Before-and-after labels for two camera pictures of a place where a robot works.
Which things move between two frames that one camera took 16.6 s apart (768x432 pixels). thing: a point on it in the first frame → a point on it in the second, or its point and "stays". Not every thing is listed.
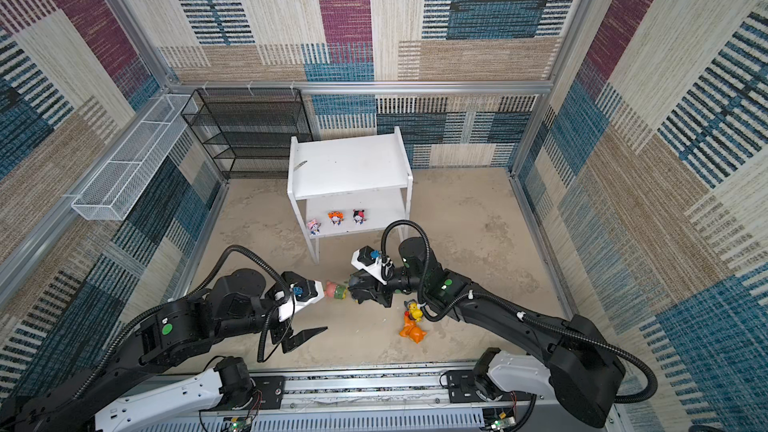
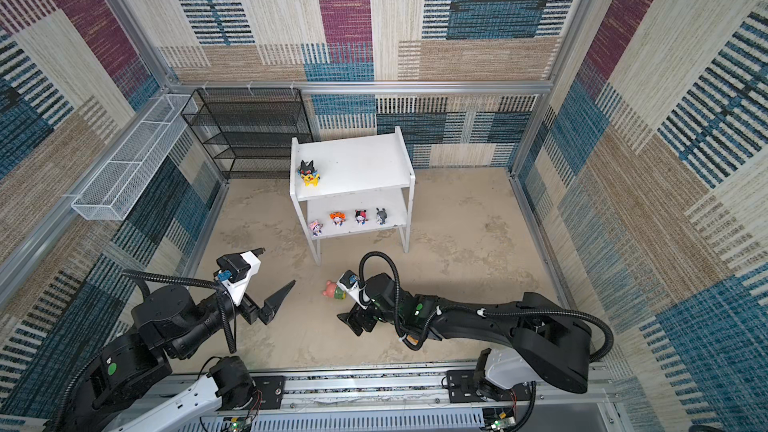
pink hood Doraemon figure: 314,225 stays
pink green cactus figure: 335,290 stays
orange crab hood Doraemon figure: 336,217 stays
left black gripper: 286,331 → 252,311
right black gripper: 372,288 → 356,317
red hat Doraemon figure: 359,216 stays
